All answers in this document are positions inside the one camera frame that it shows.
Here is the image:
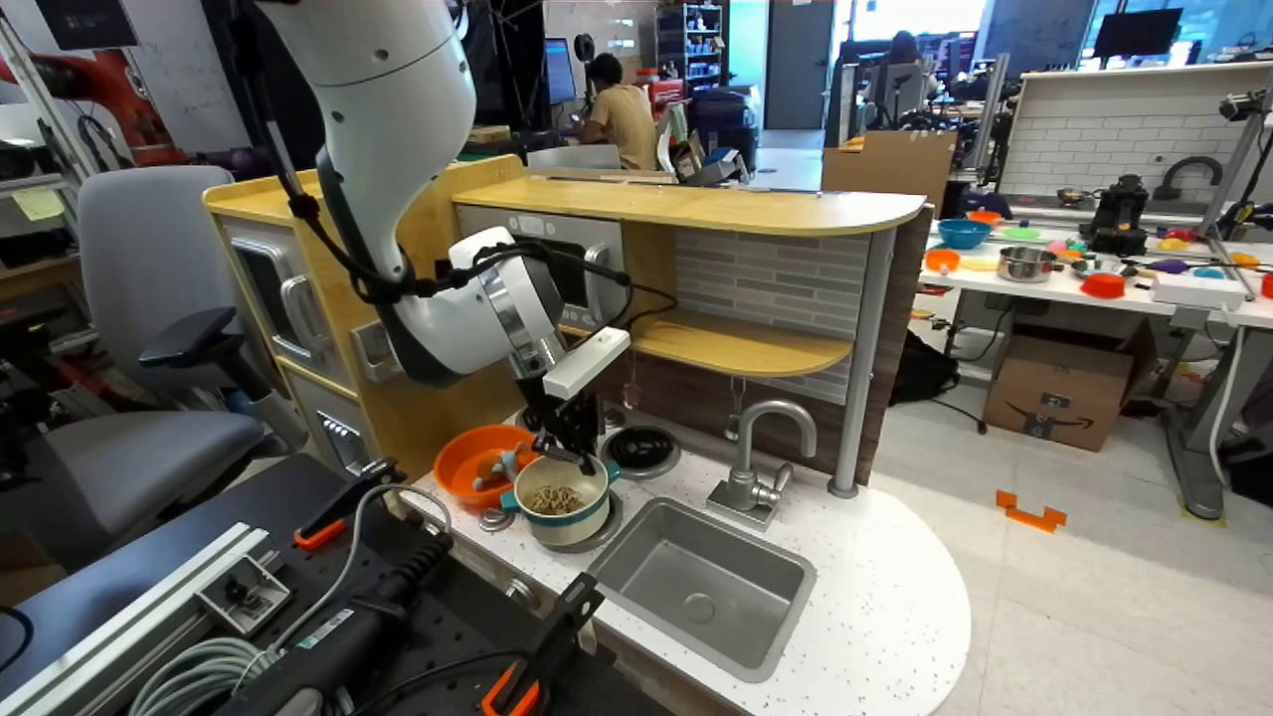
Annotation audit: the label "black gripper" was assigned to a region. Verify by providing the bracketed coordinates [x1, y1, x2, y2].
[514, 370, 608, 474]

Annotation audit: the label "white pot with teal handles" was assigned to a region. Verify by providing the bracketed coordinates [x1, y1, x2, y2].
[499, 451, 624, 557]

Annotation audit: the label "black coil stove burner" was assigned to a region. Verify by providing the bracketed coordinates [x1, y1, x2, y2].
[600, 423, 686, 484]

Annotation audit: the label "metal pot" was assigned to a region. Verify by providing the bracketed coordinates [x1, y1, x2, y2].
[994, 244, 1057, 286]

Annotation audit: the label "orange plastic bowl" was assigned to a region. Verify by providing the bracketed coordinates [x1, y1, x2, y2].
[431, 423, 547, 522]

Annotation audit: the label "grey toy faucet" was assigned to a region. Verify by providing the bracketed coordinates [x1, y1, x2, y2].
[706, 394, 825, 526]

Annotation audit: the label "grey toy sink basin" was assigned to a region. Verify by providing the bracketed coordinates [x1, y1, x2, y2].
[587, 492, 821, 687]

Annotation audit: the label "wooden toy kitchen unit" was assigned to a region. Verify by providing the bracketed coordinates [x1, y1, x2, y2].
[199, 155, 976, 716]

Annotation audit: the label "black tool with silver label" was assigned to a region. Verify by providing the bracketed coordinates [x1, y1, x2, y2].
[211, 533, 458, 716]

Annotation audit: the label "seated person in tan shirt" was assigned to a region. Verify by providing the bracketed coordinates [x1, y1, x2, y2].
[577, 50, 666, 175]

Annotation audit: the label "dark blue office chair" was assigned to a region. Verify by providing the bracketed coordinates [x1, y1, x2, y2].
[689, 83, 764, 175]

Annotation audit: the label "plain brown cardboard box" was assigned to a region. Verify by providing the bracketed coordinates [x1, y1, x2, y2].
[821, 127, 961, 215]

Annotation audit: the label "blue bowl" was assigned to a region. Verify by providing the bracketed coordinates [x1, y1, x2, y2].
[937, 215, 994, 253]

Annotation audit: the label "large grey office chair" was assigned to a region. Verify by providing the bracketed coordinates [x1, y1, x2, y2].
[34, 158, 292, 547]

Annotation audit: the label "cardboard box with smile logo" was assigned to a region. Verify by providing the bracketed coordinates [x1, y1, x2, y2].
[984, 330, 1157, 457]

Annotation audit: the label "white desk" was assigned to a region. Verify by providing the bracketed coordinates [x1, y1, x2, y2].
[918, 215, 1273, 526]

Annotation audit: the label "black toy appliance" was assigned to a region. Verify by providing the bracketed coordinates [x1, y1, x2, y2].
[1077, 169, 1156, 257]

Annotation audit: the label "white pegboard panel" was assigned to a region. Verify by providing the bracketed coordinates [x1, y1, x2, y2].
[998, 61, 1273, 215]

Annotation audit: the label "black headphones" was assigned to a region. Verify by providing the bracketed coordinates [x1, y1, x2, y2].
[1152, 150, 1230, 209]

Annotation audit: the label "dark flat screen monitor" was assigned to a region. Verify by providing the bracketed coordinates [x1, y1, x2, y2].
[1089, 2, 1185, 65]

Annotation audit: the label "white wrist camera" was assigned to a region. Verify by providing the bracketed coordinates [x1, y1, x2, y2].
[538, 327, 636, 403]

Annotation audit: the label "black clamp with orange handle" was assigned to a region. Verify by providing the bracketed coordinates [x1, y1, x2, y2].
[473, 567, 608, 716]
[292, 455, 402, 557]

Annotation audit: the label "grey cable bundle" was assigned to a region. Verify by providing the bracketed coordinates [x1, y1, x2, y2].
[124, 631, 292, 716]

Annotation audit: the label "orange floor bracket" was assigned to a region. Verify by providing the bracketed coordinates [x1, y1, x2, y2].
[992, 489, 1072, 537]

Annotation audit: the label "aluminium extrusion rail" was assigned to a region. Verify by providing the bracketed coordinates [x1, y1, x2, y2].
[0, 518, 295, 716]

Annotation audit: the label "camera on tripod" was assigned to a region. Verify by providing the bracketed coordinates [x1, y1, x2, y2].
[1215, 83, 1273, 244]

